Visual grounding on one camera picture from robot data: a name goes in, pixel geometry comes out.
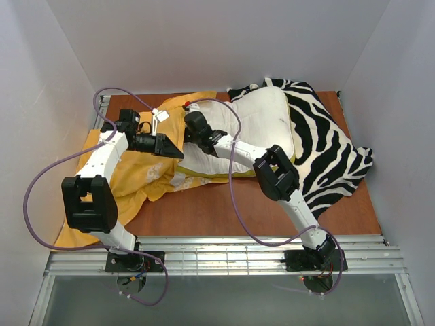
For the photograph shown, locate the white pillow yellow edge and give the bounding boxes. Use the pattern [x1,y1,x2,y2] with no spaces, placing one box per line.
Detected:
[177,86,296,178]

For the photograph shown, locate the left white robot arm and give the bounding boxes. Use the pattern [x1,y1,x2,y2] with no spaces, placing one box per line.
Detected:
[61,109,184,255]

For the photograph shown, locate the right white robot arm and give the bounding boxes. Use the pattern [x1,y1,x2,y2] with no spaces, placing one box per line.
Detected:
[184,111,344,271]

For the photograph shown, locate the zebra striped blanket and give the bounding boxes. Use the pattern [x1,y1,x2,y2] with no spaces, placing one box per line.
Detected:
[226,78,373,218]

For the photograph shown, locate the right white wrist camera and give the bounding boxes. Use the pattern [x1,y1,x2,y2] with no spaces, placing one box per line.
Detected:
[182,101,200,112]

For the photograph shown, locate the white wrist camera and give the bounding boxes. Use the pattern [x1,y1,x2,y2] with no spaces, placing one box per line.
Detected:
[182,101,200,112]
[151,108,169,136]

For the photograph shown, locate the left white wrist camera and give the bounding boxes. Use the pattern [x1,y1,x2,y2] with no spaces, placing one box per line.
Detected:
[151,108,169,136]

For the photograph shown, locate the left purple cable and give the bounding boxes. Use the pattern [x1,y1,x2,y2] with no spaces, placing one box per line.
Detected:
[22,87,169,306]

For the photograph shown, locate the purple cable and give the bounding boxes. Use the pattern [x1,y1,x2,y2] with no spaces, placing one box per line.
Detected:
[22,87,169,306]
[185,98,347,298]

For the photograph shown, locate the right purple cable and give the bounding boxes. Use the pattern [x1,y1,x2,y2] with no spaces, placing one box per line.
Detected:
[185,98,347,298]

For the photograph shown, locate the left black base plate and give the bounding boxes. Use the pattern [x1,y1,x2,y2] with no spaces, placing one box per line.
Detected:
[105,251,165,273]

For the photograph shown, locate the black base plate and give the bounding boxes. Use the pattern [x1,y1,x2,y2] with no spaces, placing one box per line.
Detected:
[281,249,348,272]
[105,251,165,273]

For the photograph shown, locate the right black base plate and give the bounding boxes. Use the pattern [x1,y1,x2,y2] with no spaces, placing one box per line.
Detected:
[281,249,348,272]

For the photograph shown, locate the aluminium rail frame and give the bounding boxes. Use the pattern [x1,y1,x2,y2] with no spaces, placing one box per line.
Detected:
[29,91,424,326]

